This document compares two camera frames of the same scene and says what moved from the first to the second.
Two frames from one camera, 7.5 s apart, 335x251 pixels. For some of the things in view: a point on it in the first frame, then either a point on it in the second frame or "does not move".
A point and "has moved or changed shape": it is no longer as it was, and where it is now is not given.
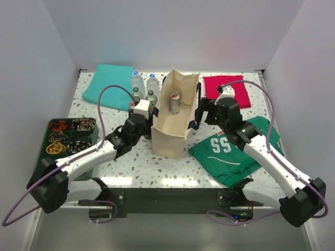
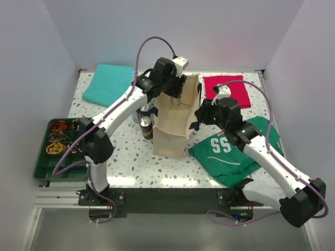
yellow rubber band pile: (56, 148) does not move
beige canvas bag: (175, 112) does not move
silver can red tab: (175, 103) has moved or changed shape
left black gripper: (148, 123) → (179, 82)
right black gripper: (205, 104) does not move
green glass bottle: (153, 99) does not move
